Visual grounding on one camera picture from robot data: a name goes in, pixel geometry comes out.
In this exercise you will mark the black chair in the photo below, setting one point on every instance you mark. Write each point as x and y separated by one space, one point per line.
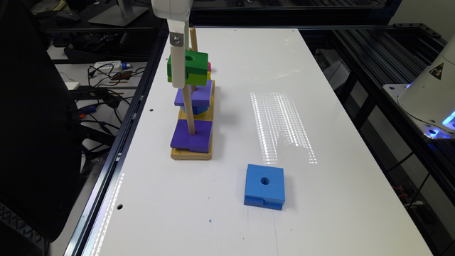
40 150

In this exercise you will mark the blue block under periwinkle block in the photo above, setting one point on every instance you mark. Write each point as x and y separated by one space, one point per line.
199 110

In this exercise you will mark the wooden peg through purple block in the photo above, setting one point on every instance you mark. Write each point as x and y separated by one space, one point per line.
189 109

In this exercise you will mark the wooden peg through yellow block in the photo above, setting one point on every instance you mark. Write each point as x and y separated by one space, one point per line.
194 41

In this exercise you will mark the blue square block with hole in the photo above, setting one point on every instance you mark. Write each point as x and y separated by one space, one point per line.
264 187

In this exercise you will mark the monitor stand base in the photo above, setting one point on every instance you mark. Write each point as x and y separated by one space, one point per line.
120 15

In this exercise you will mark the white power adapter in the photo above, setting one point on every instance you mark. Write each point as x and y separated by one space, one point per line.
108 66

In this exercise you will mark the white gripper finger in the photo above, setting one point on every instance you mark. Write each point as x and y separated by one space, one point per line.
178 38

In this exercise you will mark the periwinkle square block on peg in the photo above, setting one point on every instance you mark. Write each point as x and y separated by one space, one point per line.
200 98

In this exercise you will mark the green square block with hole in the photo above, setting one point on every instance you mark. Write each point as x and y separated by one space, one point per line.
196 68

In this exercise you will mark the dark purple square block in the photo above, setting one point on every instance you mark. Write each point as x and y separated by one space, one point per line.
199 142

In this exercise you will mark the wooden peg board base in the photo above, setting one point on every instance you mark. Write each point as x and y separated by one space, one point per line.
184 154

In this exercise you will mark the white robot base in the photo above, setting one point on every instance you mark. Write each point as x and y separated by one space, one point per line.
429 100

